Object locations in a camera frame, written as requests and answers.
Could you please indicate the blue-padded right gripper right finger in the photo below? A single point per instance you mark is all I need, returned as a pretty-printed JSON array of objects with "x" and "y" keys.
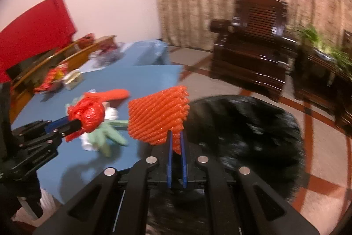
[{"x": 193, "y": 164}]

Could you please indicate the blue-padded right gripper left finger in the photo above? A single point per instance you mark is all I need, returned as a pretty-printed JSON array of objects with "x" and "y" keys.
[{"x": 161, "y": 176}]

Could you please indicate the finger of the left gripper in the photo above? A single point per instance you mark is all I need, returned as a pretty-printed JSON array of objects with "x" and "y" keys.
[
  {"x": 64, "y": 130},
  {"x": 39, "y": 128}
]

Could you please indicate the red plastic bag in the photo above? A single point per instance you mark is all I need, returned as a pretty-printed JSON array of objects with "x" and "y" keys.
[{"x": 91, "y": 113}]

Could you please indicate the orange foam net sleeve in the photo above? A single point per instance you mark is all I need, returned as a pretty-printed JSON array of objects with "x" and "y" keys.
[{"x": 152, "y": 116}]

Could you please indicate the black trash bag bin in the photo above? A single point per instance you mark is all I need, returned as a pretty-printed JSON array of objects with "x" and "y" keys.
[{"x": 234, "y": 129}]

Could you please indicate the tissue box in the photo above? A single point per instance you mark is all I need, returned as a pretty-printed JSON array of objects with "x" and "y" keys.
[{"x": 72, "y": 79}]

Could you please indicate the white crumpled tissue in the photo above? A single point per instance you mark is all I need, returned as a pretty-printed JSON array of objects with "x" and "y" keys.
[{"x": 110, "y": 114}]

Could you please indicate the red snack wrapper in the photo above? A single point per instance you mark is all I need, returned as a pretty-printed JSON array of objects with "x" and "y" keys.
[{"x": 52, "y": 79}]

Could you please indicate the wooden bench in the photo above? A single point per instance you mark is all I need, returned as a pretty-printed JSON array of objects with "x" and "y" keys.
[{"x": 23, "y": 85}]

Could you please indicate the long orange foam net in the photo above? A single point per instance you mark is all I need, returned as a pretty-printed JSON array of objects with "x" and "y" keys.
[{"x": 114, "y": 94}]

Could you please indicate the red bag on bench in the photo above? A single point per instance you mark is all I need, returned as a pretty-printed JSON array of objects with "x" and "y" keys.
[{"x": 86, "y": 41}]

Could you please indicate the red fruit in bowl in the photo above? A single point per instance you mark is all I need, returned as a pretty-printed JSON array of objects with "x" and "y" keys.
[{"x": 106, "y": 47}]

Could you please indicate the red cloth cover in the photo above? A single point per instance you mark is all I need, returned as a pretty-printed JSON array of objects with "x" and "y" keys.
[{"x": 45, "y": 26}]

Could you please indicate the dark wooden side table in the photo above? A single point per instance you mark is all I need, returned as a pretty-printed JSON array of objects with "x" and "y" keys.
[{"x": 315, "y": 80}]

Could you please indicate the potted green plant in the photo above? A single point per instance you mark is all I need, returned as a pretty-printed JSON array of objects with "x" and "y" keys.
[{"x": 314, "y": 42}]

